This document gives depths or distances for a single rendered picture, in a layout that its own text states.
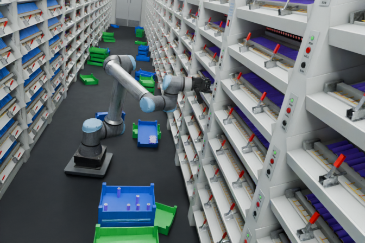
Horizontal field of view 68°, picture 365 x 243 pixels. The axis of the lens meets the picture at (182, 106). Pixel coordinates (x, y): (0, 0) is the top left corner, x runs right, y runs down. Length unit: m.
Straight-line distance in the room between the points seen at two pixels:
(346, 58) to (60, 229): 1.80
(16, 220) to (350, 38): 2.02
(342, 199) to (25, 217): 1.85
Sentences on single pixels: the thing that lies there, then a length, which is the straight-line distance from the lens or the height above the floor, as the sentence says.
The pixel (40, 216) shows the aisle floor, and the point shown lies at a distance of 2.13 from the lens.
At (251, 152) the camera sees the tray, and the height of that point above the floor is 0.90.
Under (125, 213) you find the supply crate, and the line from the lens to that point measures 1.57.
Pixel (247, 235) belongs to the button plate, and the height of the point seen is 0.66.
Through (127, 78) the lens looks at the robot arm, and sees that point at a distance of 1.73.
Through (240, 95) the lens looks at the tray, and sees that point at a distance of 1.27.
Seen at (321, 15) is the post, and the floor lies 1.47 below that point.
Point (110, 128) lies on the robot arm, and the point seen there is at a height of 0.38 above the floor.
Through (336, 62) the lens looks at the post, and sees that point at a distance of 0.85.
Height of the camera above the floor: 1.47
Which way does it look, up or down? 22 degrees down
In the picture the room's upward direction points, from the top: 9 degrees clockwise
